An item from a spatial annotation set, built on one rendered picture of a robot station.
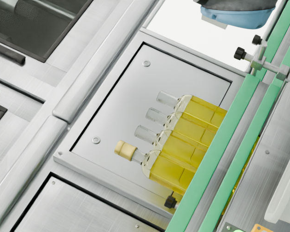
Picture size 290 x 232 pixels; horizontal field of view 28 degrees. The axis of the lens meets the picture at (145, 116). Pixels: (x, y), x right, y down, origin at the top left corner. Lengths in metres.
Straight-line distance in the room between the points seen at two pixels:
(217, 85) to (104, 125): 0.33
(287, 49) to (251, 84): 0.25
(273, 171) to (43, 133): 0.62
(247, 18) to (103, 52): 0.73
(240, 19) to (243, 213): 0.37
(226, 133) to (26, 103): 0.61
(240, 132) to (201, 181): 0.15
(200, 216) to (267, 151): 0.19
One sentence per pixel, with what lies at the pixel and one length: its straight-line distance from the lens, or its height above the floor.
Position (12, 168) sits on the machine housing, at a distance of 1.46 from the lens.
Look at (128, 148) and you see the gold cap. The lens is 1.31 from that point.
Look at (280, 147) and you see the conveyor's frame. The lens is 1.21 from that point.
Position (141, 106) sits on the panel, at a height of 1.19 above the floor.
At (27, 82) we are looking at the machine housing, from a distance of 1.61.
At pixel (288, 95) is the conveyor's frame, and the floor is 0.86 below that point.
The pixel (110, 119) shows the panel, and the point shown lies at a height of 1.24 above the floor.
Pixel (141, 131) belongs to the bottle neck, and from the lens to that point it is 1.33.
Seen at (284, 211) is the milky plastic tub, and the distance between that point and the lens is 0.80.
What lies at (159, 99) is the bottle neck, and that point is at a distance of 1.40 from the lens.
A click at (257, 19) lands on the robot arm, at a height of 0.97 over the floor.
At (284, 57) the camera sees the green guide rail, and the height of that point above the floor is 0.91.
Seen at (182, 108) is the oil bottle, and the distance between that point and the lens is 1.36.
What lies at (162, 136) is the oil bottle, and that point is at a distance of 1.31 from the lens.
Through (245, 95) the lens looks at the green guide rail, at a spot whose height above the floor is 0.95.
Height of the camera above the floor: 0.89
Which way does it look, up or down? 11 degrees up
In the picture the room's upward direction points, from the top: 65 degrees counter-clockwise
